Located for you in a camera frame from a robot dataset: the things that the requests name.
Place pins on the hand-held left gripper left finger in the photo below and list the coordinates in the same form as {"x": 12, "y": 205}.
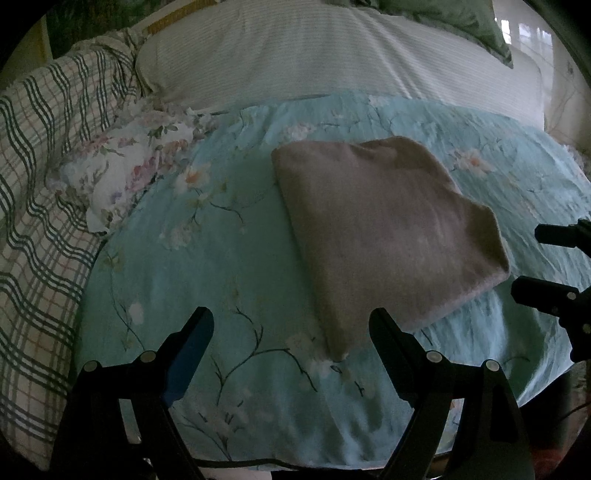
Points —
{"x": 189, "y": 355}

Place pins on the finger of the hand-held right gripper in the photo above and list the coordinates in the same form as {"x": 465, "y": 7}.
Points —
{"x": 565, "y": 233}
{"x": 545, "y": 293}

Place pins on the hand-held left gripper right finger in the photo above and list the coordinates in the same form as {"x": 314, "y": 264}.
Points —
{"x": 392, "y": 353}

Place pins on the beige fleece garment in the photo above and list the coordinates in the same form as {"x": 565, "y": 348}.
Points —
{"x": 378, "y": 230}

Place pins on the teal floral bedsheet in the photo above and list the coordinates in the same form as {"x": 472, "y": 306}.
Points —
{"x": 184, "y": 277}

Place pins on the white floral pillow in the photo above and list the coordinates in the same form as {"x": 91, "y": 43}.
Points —
{"x": 134, "y": 161}

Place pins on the green plaid blanket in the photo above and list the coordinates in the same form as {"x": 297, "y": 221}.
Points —
{"x": 41, "y": 207}

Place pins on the green pillow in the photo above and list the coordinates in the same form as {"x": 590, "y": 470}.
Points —
{"x": 443, "y": 18}

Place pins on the white striped pillow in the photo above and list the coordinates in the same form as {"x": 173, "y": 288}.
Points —
{"x": 323, "y": 50}

